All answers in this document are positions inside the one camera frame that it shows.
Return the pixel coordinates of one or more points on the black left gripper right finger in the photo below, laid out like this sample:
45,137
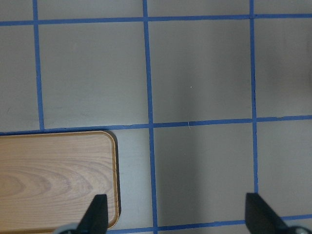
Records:
260,218

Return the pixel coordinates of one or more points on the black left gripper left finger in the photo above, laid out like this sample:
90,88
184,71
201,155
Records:
95,220

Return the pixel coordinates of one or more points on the wooden tray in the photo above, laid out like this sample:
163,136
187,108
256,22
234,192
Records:
49,180

